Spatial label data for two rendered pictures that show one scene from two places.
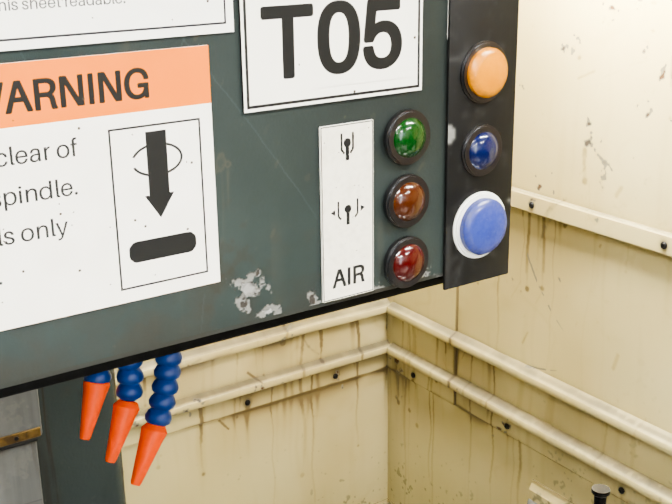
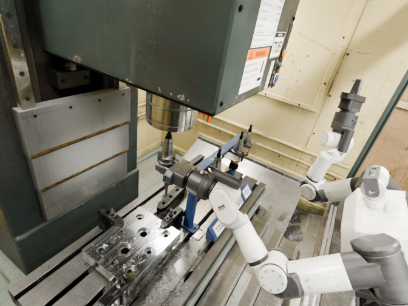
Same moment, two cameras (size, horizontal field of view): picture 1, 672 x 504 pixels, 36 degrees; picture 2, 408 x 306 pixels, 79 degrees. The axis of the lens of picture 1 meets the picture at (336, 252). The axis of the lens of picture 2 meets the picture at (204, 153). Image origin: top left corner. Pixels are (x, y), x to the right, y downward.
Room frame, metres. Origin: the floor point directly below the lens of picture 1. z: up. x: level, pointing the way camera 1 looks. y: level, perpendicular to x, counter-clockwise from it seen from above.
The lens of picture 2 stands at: (-0.15, 0.53, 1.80)
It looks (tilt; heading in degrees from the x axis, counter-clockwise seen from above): 31 degrees down; 330
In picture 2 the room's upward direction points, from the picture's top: 10 degrees clockwise
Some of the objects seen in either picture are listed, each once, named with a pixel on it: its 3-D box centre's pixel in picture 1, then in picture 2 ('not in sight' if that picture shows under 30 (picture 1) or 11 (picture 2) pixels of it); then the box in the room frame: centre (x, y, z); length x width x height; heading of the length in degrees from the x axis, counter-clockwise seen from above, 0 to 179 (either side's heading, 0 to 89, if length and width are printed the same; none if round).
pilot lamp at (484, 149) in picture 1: (482, 150); not in sight; (0.52, -0.08, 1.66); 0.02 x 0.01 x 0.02; 124
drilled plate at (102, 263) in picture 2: not in sight; (134, 244); (0.49, 0.40, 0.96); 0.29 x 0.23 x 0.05; 124
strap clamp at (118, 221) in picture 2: not in sight; (112, 220); (0.63, 0.47, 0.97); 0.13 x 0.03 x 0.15; 34
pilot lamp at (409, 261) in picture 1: (407, 262); not in sight; (0.50, -0.04, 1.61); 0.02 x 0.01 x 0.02; 124
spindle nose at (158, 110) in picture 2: not in sight; (172, 103); (0.53, 0.28, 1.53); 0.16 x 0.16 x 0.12
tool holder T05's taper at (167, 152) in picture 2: not in sight; (167, 146); (0.53, 0.29, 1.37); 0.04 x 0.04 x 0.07
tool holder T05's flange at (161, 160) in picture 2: not in sight; (166, 157); (0.54, 0.29, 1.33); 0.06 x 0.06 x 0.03
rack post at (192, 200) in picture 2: not in sight; (192, 202); (0.57, 0.14, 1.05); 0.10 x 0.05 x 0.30; 34
